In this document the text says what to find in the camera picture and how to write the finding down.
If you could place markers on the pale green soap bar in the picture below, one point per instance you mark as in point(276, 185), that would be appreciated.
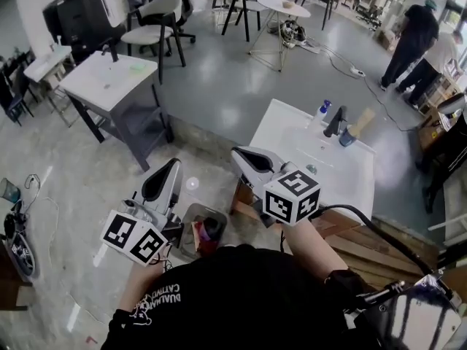
point(137, 67)

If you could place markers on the wooden slatted platform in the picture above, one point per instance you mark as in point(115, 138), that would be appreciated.
point(372, 250)

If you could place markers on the tall black machine cabinet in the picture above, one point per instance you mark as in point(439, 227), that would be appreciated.
point(84, 13)

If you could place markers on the teal sink drain plug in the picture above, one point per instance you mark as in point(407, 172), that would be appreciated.
point(311, 168)

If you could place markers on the white power strip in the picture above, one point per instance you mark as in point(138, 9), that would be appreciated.
point(358, 71)

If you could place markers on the person's right forearm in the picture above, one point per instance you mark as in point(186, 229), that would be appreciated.
point(313, 250)

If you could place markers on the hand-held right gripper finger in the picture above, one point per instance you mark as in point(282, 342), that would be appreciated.
point(248, 173)
point(275, 160)

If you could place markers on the wooden vanity cabinet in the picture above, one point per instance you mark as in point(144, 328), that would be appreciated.
point(248, 202)

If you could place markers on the purple grey cloth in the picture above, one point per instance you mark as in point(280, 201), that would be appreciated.
point(213, 228)

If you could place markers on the brown vanity with white top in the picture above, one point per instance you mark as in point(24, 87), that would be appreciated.
point(11, 283)

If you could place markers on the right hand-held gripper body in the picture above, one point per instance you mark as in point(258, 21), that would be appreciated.
point(292, 199)

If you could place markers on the grey chair with black legs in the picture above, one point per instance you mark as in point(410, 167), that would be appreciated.
point(160, 6)

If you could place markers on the clear plastic container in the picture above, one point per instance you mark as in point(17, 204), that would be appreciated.
point(189, 217)

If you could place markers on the white sink stand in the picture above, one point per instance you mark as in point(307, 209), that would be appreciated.
point(44, 62)

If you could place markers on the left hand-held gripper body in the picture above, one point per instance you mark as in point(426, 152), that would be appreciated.
point(135, 237)

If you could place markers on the cardboard box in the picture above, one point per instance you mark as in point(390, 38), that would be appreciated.
point(428, 130)

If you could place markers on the grey vanity with white top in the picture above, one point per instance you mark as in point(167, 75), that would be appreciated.
point(102, 78)

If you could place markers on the white sink basin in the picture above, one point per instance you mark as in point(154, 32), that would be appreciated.
point(284, 122)

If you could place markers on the black backpack unit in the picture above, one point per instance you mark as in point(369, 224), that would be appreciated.
point(412, 323)

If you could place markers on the person's black printed shirt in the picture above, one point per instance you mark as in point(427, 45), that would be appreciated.
point(237, 305)

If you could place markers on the black faucet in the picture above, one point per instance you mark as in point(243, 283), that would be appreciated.
point(335, 122)
point(111, 51)

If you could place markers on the dark red cloth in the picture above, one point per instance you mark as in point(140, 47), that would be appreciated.
point(206, 244)

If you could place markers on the black and white gear pile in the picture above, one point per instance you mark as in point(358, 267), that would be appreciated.
point(295, 31)

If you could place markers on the round white table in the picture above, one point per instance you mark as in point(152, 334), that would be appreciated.
point(282, 4)

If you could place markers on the white bottle with blue cap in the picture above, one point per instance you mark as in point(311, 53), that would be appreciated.
point(319, 117)

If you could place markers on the person's left forearm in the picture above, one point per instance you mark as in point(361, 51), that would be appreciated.
point(140, 290)

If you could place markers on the beige wooden block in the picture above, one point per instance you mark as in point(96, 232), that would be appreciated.
point(196, 235)

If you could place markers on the blue cup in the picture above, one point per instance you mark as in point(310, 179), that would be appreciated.
point(346, 139)

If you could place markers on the dark chair with blue seat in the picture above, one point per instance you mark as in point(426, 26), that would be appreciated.
point(12, 97)

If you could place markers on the grey backpack rig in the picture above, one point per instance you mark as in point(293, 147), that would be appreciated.
point(22, 253)

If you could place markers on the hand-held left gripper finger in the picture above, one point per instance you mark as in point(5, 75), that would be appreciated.
point(175, 191)
point(145, 191)

